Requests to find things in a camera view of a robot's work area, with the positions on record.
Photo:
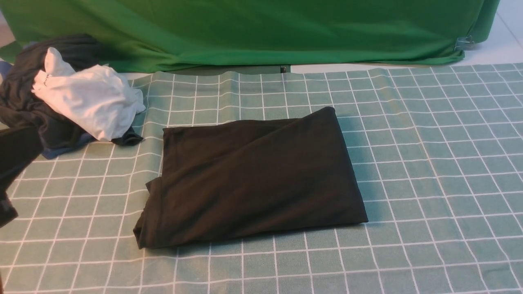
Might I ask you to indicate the metal binder clip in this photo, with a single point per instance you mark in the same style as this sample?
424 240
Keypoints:
465 44

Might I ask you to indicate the white crumpled garment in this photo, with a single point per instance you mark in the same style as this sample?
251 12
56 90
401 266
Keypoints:
97 99

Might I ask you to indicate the green backdrop cloth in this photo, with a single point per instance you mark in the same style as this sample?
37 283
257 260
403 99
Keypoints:
164 35

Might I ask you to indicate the dark gray long-sleeved shirt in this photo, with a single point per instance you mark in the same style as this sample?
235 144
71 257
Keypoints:
250 177

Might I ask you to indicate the dark gray crumpled garment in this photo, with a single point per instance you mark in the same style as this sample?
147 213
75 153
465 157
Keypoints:
24 102

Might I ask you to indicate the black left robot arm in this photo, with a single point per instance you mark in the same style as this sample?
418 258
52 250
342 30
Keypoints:
19 147

